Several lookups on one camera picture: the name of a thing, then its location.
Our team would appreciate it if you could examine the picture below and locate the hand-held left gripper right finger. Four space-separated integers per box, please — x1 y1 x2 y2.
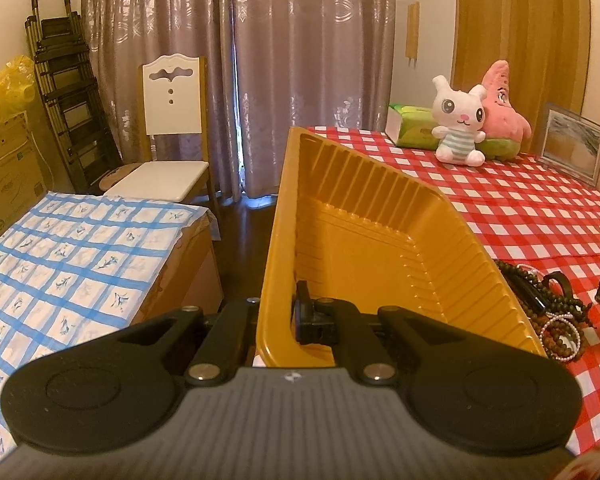
294 280 468 387

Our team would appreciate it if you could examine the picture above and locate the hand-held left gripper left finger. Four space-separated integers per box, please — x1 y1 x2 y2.
116 298 260 387

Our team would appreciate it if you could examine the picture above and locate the yellow plastic tray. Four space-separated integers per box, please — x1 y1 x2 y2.
256 126 551 370

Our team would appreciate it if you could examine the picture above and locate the black strap watch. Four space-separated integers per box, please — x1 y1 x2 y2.
510 267 573 313

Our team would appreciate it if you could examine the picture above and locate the white pearl necklace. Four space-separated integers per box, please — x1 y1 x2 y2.
539 312 581 362

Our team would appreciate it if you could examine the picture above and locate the brown bead bracelet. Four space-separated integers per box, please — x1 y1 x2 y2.
542 317 590 361

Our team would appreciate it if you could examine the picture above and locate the dark bead necklace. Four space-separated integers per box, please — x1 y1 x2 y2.
494 259 600 328

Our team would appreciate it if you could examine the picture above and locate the plain brown cardboard box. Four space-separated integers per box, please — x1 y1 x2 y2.
130 210 226 326

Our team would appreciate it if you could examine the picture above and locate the brown round stool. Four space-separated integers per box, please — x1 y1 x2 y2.
99 165 137 192

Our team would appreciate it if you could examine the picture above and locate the blue checked white cloth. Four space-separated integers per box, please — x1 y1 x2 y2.
0 191 216 463

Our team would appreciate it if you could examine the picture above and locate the green tissue pack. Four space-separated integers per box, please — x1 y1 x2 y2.
385 103 443 150

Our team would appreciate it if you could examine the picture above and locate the white wooden chair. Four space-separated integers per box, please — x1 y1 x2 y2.
100 54 221 211

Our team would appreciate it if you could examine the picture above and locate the red checkered tablecloth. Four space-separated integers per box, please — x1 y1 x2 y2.
300 126 600 456

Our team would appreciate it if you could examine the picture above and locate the white bunny plush toy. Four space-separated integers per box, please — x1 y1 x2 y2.
431 75 488 166

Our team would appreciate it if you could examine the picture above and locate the folded black step ladder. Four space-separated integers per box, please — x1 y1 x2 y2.
25 0 123 196

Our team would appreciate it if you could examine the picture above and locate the printed cardboard box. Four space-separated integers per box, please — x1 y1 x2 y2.
0 110 48 246

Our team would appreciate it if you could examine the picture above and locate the pink starfish plush toy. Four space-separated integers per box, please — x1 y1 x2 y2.
477 60 532 161

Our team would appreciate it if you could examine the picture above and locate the grey patterned curtain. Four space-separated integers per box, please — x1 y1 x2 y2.
230 0 396 200
81 0 241 206

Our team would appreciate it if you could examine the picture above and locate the yellow plastic bag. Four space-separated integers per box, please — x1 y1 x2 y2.
0 55 38 126

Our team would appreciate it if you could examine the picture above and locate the white cable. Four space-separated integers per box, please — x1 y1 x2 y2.
29 125 48 192

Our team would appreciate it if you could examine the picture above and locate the wooden wall hook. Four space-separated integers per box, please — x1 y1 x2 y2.
405 1 421 67

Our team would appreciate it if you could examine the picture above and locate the silver picture frame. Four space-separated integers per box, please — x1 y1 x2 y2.
536 102 600 187

